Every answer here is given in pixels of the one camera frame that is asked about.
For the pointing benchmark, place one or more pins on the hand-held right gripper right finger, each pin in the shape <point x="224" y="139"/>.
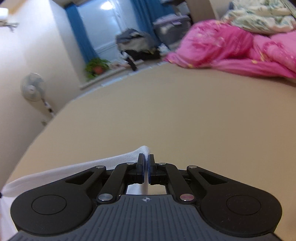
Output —
<point x="152" y="171"/>

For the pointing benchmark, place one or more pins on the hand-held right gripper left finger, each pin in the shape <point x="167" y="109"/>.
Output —
<point x="141" y="170"/>

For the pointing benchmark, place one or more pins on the white t-shirt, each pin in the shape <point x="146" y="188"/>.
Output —
<point x="69" y="168"/>

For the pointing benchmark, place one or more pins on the pile of dark clothes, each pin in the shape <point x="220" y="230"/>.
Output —
<point x="136" y="42"/>

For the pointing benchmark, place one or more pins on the tan bed mattress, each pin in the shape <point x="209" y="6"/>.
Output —
<point x="173" y="111"/>

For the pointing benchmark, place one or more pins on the white window sill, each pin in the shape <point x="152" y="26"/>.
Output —
<point x="108" y="75"/>

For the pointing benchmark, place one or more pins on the green potted plant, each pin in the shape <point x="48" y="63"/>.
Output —
<point x="96" y="67"/>

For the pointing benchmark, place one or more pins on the white tissue pack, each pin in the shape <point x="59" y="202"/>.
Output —
<point x="163" y="48"/>

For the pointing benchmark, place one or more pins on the white standing fan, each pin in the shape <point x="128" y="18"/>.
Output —
<point x="32" y="87"/>

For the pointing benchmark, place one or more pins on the pink floral quilt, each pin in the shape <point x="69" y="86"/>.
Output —
<point x="219" y="48"/>

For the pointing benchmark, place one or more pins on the blue curtain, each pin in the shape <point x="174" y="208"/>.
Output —
<point x="79" y="34"/>
<point x="148" y="16"/>

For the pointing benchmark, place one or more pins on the white framed window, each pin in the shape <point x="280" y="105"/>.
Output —
<point x="104" y="25"/>

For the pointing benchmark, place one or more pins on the white green floral quilt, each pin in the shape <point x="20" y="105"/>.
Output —
<point x="261" y="18"/>

